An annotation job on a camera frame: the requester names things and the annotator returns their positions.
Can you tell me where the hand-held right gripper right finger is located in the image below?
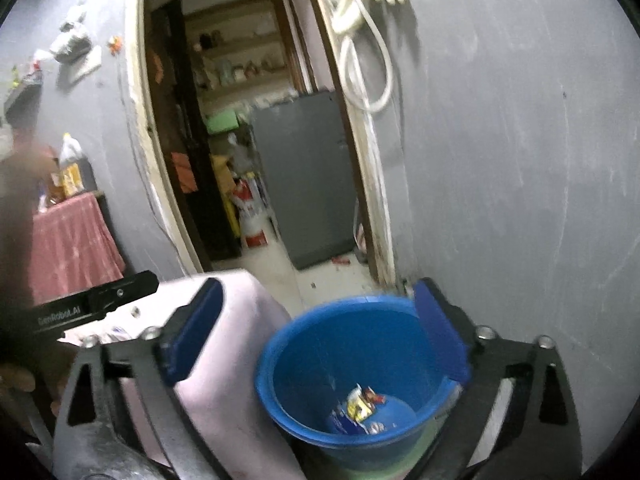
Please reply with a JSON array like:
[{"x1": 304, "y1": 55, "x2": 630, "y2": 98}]
[{"x1": 412, "y1": 277, "x2": 583, "y2": 480}]

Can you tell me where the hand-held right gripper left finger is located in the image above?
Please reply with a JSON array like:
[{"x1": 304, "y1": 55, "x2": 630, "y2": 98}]
[{"x1": 52, "y1": 277, "x2": 226, "y2": 480}]

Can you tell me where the green box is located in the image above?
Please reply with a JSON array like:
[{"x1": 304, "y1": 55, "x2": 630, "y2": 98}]
[{"x1": 205, "y1": 111, "x2": 240, "y2": 135}]

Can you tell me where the dark wooden door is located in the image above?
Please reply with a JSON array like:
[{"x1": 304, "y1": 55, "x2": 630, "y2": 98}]
[{"x1": 147, "y1": 0, "x2": 241, "y2": 261}]

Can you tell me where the white sack with red print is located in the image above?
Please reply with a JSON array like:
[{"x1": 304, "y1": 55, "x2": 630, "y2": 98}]
[{"x1": 235, "y1": 175, "x2": 271, "y2": 250}]

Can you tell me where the red checked cloth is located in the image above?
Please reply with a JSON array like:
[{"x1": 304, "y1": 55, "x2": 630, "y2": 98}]
[{"x1": 30, "y1": 192, "x2": 126, "y2": 306}]

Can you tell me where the white cable loop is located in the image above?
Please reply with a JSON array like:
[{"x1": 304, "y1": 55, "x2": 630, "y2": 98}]
[{"x1": 332, "y1": 0, "x2": 396, "y2": 113}]

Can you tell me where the blue plastic bucket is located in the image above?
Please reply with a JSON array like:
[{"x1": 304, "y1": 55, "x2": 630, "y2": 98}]
[{"x1": 254, "y1": 296, "x2": 473, "y2": 473}]

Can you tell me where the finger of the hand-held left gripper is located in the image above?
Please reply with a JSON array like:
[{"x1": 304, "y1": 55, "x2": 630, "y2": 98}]
[{"x1": 85, "y1": 270, "x2": 160, "y2": 317}]

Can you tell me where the pink table cover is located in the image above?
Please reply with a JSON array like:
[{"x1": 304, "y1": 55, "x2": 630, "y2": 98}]
[{"x1": 60, "y1": 269, "x2": 293, "y2": 480}]

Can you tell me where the yellow bag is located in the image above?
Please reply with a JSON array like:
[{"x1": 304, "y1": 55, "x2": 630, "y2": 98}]
[{"x1": 212, "y1": 155, "x2": 241, "y2": 236}]

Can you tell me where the person's left hand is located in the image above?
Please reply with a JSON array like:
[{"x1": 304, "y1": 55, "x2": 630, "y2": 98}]
[{"x1": 0, "y1": 361, "x2": 38, "y2": 395}]

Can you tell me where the wooden door frame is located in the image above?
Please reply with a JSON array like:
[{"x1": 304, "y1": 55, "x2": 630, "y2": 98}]
[{"x1": 125, "y1": 0, "x2": 406, "y2": 286}]

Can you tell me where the back room wall shelf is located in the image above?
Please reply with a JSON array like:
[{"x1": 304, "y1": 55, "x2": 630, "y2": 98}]
[{"x1": 185, "y1": 7, "x2": 301, "y2": 106}]

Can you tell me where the grey refrigerator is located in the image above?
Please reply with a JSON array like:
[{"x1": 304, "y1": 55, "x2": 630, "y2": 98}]
[{"x1": 250, "y1": 90, "x2": 358, "y2": 271}]

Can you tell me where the blue snack packet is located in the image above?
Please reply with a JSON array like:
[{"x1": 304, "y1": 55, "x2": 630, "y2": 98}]
[{"x1": 327, "y1": 402, "x2": 386, "y2": 436}]

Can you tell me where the yellow wrapper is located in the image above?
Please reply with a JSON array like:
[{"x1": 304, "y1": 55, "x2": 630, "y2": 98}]
[{"x1": 345, "y1": 384, "x2": 377, "y2": 418}]

